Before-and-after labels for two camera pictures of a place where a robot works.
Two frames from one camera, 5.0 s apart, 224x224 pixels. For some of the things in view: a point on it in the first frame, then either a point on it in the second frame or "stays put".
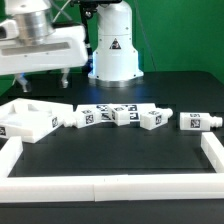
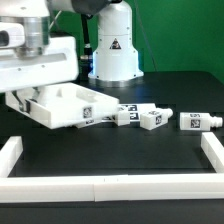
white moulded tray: [32, 120] -> [64, 104]
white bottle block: [199, 121] stays put
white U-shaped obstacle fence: [110, 187] stays put
